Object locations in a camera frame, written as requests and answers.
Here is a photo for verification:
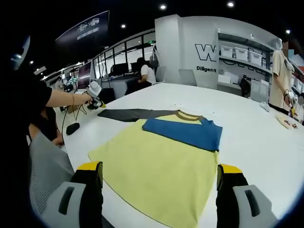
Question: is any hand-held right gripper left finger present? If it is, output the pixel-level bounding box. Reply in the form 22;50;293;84
51;161;105;228

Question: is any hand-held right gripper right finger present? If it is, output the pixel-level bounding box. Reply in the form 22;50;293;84
216;163;278;228

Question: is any yellow blue grey garment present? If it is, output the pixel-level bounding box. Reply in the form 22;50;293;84
88;108;223;228

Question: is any person's left hand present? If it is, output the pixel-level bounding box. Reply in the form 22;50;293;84
80;94;94;105

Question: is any large tilted monitor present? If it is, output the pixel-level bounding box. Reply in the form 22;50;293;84
78;60;92;90

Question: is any black computer mouse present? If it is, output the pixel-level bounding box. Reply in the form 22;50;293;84
66;123;80;135

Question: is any black desk monitor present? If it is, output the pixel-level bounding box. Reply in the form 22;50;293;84
111;64;130;74

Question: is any grey mesh chair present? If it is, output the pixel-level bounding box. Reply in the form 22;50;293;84
28;132;76;216

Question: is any hanging grey bag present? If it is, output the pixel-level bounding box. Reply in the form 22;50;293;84
149;45;162;69

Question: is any grey chest device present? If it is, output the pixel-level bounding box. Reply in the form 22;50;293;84
10;35;31;71

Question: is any grey office chair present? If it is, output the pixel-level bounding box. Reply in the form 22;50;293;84
178;68;198;86
250;79;269;103

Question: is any beige cloth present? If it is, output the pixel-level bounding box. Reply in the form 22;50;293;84
275;114;300;130

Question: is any black backpack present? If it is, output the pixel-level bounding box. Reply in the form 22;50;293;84
239;77;251;97

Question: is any grey metal shelving unit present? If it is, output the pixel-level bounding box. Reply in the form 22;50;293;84
217;28;274;95

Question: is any white storage bin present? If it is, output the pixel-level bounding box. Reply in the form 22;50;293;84
248;51;263;66
219;46;235;57
235;47;249;61

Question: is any thin gripper cable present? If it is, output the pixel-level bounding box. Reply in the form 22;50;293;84
61;104;95;143

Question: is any large dark wall screen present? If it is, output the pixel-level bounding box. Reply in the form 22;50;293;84
55;10;110;52

